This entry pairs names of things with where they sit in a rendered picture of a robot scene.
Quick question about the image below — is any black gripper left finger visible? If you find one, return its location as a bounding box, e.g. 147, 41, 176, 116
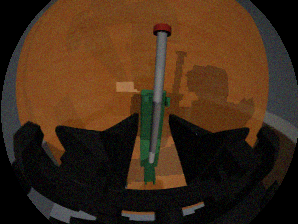
55, 113, 138, 189

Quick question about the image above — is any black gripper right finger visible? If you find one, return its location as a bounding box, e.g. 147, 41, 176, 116
169, 115, 250, 185

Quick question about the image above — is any grey tapered pin with red head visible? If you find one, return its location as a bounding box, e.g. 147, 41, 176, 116
148, 23, 172, 164

